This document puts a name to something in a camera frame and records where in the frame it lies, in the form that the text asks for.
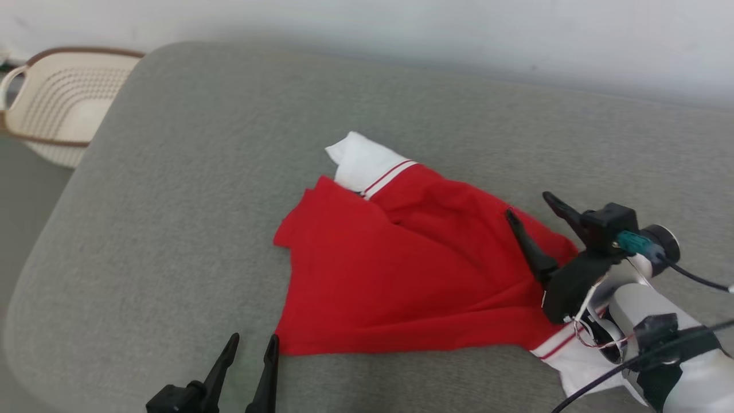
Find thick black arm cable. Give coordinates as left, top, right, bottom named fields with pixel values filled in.
left=550, top=318, right=734, bottom=413

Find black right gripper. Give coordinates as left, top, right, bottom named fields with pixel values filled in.
left=505, top=191, right=623, bottom=325

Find thin white red wires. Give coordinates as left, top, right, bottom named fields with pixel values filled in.
left=571, top=275, right=634, bottom=352

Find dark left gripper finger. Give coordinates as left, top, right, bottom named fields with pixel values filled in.
left=245, top=334, right=280, bottom=413
left=197, top=333, right=240, bottom=413

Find cream laundry basket brown rim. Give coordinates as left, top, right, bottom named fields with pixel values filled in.
left=0, top=47, right=146, bottom=169

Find grey fabric sofa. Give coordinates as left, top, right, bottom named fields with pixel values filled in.
left=3, top=40, right=734, bottom=413

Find red shirt white striped sleeves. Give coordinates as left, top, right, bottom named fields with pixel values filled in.
left=273, top=131, right=644, bottom=400

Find black cable teal plug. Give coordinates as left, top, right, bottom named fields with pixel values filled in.
left=616, top=229, right=734, bottom=294

